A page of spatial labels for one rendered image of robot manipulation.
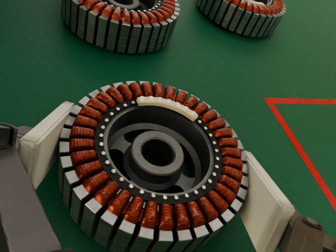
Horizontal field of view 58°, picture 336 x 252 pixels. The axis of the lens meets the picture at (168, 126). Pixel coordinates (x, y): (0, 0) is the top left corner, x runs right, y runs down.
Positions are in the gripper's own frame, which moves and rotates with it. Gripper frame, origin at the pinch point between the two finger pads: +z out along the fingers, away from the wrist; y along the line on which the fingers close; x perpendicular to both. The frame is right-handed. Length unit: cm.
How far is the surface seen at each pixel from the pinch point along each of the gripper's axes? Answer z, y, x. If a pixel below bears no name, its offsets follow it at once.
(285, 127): 8.8, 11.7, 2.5
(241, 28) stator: 20.2, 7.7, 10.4
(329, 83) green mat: 17.5, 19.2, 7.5
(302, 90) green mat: 14.7, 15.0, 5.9
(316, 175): 4.7, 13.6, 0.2
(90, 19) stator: 10.2, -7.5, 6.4
